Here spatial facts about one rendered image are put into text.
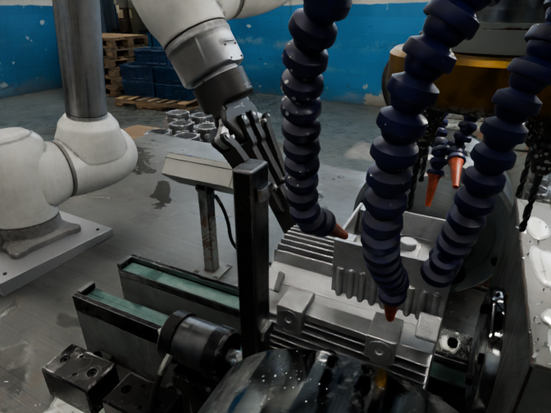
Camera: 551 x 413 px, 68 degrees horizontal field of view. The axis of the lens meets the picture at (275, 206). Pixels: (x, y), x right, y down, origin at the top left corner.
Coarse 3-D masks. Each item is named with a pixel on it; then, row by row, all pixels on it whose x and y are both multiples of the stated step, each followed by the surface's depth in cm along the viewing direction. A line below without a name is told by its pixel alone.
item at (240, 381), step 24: (264, 360) 29; (288, 360) 27; (312, 360) 27; (336, 360) 26; (360, 360) 26; (240, 384) 27; (264, 384) 26; (288, 384) 25; (312, 384) 25; (336, 384) 24; (360, 384) 24; (384, 384) 24; (408, 384) 25; (216, 408) 26; (240, 408) 25; (264, 408) 24; (288, 408) 23; (312, 408) 23; (336, 408) 23; (360, 408) 23; (384, 408) 23; (408, 408) 23; (432, 408) 24
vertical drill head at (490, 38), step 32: (512, 0) 29; (544, 0) 28; (480, 32) 29; (512, 32) 28; (480, 64) 28; (448, 96) 30; (480, 96) 28; (544, 96) 27; (544, 128) 31; (544, 160) 32
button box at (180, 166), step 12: (168, 156) 86; (180, 156) 85; (192, 156) 84; (168, 168) 85; (180, 168) 84; (192, 168) 83; (204, 168) 82; (216, 168) 81; (228, 168) 80; (180, 180) 87; (192, 180) 83; (204, 180) 81; (216, 180) 80; (228, 180) 79; (228, 192) 84
